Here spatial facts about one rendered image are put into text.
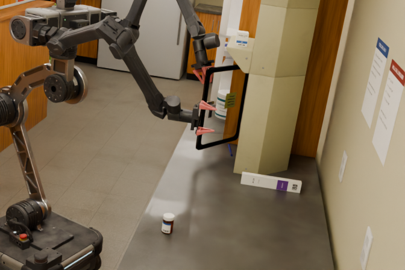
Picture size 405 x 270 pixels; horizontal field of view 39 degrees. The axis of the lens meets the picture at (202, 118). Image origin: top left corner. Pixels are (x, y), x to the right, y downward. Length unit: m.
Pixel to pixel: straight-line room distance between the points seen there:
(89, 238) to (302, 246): 1.54
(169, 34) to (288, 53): 5.09
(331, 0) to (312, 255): 1.26
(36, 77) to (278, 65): 1.33
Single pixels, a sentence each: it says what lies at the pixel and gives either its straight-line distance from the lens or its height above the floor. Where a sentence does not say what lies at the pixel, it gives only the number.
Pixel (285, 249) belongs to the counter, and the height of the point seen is 0.94.
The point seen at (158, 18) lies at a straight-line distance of 7.50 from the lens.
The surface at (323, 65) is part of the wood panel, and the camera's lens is 2.84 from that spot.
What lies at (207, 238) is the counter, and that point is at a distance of 2.07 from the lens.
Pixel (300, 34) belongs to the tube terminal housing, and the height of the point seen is 1.60.
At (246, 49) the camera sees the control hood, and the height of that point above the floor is 1.51.
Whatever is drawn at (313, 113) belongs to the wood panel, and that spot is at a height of 1.17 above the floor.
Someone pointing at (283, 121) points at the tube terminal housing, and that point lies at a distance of 2.60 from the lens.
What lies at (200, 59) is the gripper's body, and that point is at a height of 1.40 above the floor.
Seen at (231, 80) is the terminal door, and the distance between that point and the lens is 2.69.
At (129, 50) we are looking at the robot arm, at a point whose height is 1.49.
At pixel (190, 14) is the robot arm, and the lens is 2.73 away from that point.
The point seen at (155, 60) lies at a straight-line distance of 7.60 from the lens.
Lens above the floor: 1.98
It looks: 18 degrees down
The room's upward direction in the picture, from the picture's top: 8 degrees clockwise
